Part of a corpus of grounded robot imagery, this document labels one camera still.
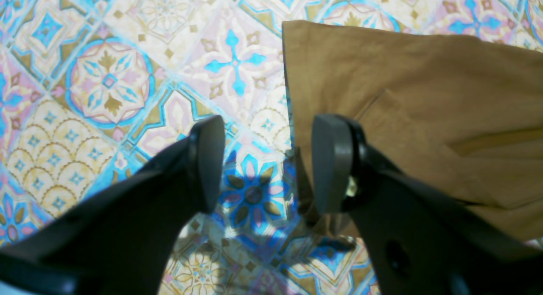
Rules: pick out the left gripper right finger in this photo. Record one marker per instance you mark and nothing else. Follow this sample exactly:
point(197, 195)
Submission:
point(420, 241)

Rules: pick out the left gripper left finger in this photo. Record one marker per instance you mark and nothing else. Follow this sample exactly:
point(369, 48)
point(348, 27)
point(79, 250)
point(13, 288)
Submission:
point(118, 241)

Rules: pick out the brown t-shirt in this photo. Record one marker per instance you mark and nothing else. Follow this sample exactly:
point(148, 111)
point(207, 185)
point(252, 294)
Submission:
point(453, 111)

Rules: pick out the patterned tile tablecloth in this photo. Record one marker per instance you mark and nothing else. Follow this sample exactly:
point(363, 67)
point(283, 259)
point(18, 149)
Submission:
point(92, 89)

